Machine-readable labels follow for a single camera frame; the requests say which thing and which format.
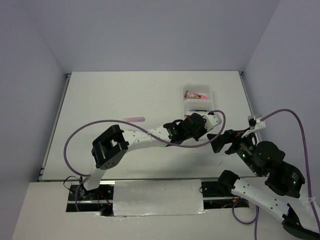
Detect clear plastic compartment tray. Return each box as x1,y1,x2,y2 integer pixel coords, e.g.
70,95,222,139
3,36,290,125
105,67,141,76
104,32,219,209
178,84,221,141

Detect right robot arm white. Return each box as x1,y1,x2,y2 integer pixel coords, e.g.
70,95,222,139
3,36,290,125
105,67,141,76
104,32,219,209
207,129,320,240

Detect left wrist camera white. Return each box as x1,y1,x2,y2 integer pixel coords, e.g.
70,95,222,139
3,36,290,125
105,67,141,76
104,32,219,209
205,113,223,129

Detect purple capped lead case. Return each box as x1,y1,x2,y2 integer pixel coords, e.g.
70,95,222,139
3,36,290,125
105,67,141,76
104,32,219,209
123,116,145,123

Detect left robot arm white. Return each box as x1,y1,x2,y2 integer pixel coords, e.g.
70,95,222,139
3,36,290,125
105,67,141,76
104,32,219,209
79,113,213,200

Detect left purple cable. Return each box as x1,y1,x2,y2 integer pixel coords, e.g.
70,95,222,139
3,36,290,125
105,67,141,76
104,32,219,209
63,109,227,211

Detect silver foil covered plate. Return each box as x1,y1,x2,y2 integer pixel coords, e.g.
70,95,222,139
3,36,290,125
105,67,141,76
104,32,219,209
112,179,206,217

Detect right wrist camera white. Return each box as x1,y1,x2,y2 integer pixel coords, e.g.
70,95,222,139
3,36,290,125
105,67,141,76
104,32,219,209
241,115,266,138

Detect teal pen refill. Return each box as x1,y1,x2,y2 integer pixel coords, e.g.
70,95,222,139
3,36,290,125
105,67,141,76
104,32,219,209
188,109,210,113

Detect pink capped glue bottle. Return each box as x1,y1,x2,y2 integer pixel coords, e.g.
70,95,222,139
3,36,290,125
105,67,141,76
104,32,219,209
184,91,208,100

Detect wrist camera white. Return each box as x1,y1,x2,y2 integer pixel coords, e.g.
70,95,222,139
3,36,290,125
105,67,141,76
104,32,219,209
241,115,266,138
205,113,223,129

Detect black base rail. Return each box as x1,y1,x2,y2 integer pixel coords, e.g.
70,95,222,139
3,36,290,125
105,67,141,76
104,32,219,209
65,179,249,217

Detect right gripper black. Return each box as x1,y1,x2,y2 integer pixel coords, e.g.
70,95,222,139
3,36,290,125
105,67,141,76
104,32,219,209
205,126,262,175

